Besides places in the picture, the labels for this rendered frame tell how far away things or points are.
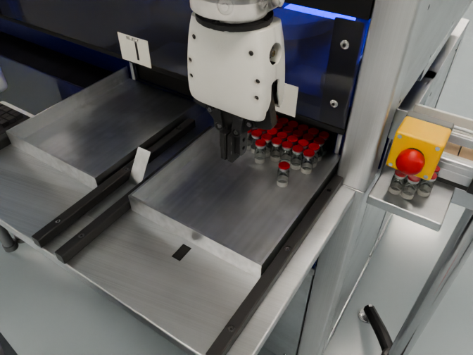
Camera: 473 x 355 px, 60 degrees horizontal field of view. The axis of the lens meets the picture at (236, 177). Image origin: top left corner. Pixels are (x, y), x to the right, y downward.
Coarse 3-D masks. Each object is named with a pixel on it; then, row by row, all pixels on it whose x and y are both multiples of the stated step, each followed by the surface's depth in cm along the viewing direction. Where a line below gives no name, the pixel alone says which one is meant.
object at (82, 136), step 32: (96, 96) 99; (128, 96) 99; (160, 96) 99; (32, 128) 87; (64, 128) 89; (96, 128) 89; (128, 128) 89; (160, 128) 83; (64, 160) 76; (96, 160) 81; (128, 160) 78
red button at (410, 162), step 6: (408, 150) 62; (414, 150) 62; (402, 156) 62; (408, 156) 61; (414, 156) 61; (420, 156) 61; (396, 162) 63; (402, 162) 62; (408, 162) 61; (414, 162) 61; (420, 162) 61; (402, 168) 62; (408, 168) 62; (414, 168) 61; (420, 168) 61; (408, 174) 62; (414, 174) 62
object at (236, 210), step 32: (192, 160) 81; (224, 160) 81; (160, 192) 74; (192, 192) 74; (224, 192) 74; (256, 192) 74; (288, 192) 74; (320, 192) 72; (160, 224) 68; (192, 224) 68; (224, 224) 68; (256, 224) 68; (288, 224) 68; (224, 256) 62; (256, 256) 63
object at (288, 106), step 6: (288, 84) 69; (288, 90) 70; (294, 90) 69; (288, 96) 71; (294, 96) 70; (282, 102) 72; (288, 102) 72; (294, 102) 71; (276, 108) 74; (282, 108) 73; (288, 108) 72; (294, 108) 72; (288, 114) 73; (294, 114) 72
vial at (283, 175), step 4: (280, 172) 73; (284, 172) 73; (288, 172) 73; (280, 176) 73; (284, 176) 73; (288, 176) 73; (280, 180) 74; (284, 180) 74; (288, 180) 74; (280, 184) 74; (284, 184) 74; (288, 184) 75
